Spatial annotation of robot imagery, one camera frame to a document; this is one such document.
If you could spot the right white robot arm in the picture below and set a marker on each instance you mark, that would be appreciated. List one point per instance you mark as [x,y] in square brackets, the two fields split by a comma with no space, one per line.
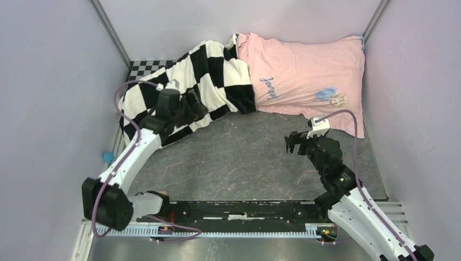
[347,203]

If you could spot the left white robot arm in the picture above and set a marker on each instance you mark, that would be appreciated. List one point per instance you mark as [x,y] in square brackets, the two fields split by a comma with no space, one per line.
[105,199]

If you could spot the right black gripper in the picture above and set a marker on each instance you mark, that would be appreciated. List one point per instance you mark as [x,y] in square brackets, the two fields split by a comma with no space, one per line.
[295,138]

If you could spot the black white checkered pillowcase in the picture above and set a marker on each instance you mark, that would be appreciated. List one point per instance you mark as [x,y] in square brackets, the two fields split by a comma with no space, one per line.
[216,74]

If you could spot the blue small object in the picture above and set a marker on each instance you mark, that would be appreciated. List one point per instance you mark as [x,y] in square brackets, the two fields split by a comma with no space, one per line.
[108,157]

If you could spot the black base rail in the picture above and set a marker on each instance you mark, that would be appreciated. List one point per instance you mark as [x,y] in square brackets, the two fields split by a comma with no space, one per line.
[244,216]

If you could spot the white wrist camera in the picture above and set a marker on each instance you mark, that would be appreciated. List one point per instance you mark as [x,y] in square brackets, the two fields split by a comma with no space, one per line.
[320,127]
[174,84]

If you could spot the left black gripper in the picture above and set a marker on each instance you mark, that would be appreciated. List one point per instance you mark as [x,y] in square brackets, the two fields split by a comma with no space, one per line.
[194,111]

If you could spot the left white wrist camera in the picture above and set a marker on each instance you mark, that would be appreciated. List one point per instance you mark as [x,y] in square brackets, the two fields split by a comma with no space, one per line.
[174,84]

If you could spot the checkerboard calibration board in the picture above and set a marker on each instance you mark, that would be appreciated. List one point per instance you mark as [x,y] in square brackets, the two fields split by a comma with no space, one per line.
[141,68]

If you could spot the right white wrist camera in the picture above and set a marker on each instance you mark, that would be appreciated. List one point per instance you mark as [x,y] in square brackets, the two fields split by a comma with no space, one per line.
[320,127]

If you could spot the pink pillow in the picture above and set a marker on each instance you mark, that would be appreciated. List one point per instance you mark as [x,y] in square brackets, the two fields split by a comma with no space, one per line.
[309,80]

